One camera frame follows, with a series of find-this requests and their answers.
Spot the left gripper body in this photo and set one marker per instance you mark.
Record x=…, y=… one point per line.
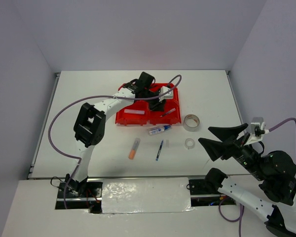
x=149, y=94

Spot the blue pen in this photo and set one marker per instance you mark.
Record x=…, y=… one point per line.
x=159, y=150
x=168, y=112

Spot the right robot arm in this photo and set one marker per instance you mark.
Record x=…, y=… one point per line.
x=276, y=172

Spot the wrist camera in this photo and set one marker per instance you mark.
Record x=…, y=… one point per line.
x=258, y=130
x=165, y=93

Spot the orange highlighter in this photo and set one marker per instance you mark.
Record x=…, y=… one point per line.
x=134, y=148

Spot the blue glue bottle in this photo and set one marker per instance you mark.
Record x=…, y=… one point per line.
x=158, y=129

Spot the silver foil sheet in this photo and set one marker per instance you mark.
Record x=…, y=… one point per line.
x=145, y=195

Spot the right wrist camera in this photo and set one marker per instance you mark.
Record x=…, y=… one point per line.
x=258, y=130

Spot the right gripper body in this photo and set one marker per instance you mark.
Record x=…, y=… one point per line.
x=247, y=156

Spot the large clear tape roll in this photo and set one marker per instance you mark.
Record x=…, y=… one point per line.
x=191, y=123

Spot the small clear tape roll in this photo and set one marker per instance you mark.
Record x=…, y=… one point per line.
x=189, y=143

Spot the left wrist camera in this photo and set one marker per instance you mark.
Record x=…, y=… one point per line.
x=165, y=93

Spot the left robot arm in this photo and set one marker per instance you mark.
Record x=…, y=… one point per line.
x=90, y=124

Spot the red four-compartment bin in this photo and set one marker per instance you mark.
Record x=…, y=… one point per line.
x=151, y=117

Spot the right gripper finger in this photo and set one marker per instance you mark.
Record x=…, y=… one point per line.
x=227, y=133
x=219, y=150

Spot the black mounting rail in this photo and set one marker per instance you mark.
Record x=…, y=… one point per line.
x=91, y=199

